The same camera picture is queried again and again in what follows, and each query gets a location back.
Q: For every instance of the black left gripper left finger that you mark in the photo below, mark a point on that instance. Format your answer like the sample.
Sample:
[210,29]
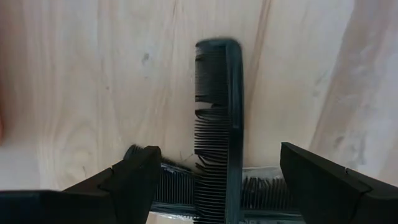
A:
[93,202]

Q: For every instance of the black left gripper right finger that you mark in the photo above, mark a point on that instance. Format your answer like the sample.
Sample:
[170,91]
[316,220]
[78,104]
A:
[335,199]

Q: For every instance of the black plastic comb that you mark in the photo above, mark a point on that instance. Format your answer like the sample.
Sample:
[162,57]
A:
[234,124]
[177,189]

